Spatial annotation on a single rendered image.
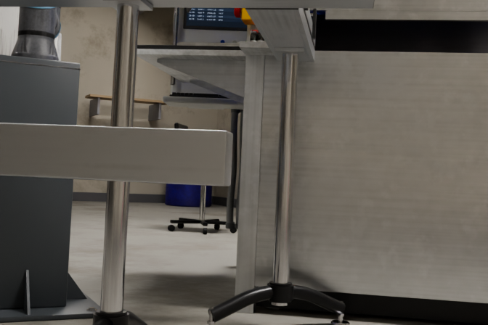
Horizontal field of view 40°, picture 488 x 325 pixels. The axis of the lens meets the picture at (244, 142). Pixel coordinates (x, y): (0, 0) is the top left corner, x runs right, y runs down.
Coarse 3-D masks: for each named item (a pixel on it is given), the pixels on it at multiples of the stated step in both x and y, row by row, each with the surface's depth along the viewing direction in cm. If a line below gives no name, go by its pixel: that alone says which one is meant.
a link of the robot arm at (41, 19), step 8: (24, 8) 214; (32, 8) 214; (40, 8) 214; (48, 8) 215; (56, 8) 220; (24, 16) 214; (32, 16) 213; (40, 16) 214; (48, 16) 216; (56, 16) 222; (24, 24) 214; (32, 24) 213; (40, 24) 214; (48, 24) 216; (56, 24) 225; (48, 32) 216
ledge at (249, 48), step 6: (240, 42) 211; (246, 42) 211; (252, 42) 210; (258, 42) 210; (264, 42) 210; (240, 48) 212; (246, 48) 212; (252, 48) 211; (258, 48) 211; (264, 48) 210; (246, 54) 223; (252, 54) 223; (258, 54) 222; (264, 54) 222; (270, 54) 221
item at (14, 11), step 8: (0, 8) 515; (8, 8) 517; (16, 8) 520; (0, 16) 514; (8, 16) 517; (16, 16) 520; (0, 24) 514; (8, 24) 517; (16, 24) 519; (0, 32) 514; (8, 32) 517; (16, 32) 519; (0, 40) 514; (8, 40) 517; (16, 40) 519; (56, 40) 532; (0, 48) 514; (8, 48) 516; (56, 48) 532
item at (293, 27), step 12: (252, 12) 158; (264, 12) 157; (276, 12) 157; (288, 12) 156; (300, 12) 158; (264, 24) 169; (276, 24) 169; (288, 24) 168; (300, 24) 167; (312, 24) 204; (264, 36) 184; (276, 36) 184; (288, 36) 183; (300, 36) 182; (312, 36) 203; (312, 48) 208; (300, 60) 219; (312, 60) 218
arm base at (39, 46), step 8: (24, 32) 214; (32, 32) 213; (40, 32) 214; (24, 40) 213; (32, 40) 213; (40, 40) 214; (48, 40) 216; (16, 48) 213; (24, 48) 213; (32, 48) 212; (40, 48) 213; (48, 48) 215; (24, 56) 211; (32, 56) 211; (40, 56) 212; (48, 56) 214; (56, 56) 218
